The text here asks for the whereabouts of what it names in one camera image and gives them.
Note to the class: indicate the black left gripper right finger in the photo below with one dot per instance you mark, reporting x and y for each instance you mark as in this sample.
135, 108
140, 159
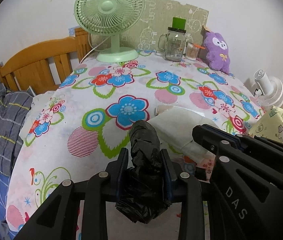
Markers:
181, 187

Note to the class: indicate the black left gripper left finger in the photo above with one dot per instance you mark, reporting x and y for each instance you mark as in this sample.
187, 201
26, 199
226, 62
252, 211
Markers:
78, 207

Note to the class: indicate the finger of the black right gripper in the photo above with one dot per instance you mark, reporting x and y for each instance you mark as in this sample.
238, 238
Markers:
260, 144
246, 188

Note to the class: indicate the black plastic bag roll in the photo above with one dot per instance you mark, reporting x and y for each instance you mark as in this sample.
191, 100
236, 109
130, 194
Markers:
143, 193

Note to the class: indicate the white tissue pack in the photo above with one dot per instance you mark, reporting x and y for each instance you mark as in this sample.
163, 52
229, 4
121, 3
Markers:
174, 126

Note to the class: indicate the yellow cartoon storage box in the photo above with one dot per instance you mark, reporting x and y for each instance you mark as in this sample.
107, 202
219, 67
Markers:
270, 125

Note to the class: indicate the pink tissue pack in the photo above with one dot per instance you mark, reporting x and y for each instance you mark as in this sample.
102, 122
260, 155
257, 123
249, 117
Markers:
202, 170

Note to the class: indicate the white standing fan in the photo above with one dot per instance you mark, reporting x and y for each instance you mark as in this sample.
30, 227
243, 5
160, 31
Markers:
269, 90

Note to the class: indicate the floral tablecloth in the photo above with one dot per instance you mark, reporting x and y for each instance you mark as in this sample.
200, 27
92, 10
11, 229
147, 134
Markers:
85, 123

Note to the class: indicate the purple bunny plush toy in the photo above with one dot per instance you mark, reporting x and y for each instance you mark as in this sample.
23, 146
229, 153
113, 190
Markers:
217, 51

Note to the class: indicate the toothpick jar orange lid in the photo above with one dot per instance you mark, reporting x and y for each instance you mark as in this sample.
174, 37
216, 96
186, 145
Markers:
192, 51

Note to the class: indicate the grey plaid pillow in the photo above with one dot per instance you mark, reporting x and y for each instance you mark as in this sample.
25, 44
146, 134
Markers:
14, 106

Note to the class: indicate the glass mason jar mug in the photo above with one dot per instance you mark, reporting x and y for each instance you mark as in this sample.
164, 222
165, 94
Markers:
172, 44

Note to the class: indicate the green cup on jar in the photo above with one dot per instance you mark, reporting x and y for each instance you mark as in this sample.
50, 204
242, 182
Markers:
178, 23

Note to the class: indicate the green desk fan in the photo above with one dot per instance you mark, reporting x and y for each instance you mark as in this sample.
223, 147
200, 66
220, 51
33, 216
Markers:
110, 18

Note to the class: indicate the green cartoon wall panel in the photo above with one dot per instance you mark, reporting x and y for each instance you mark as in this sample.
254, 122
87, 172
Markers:
157, 17

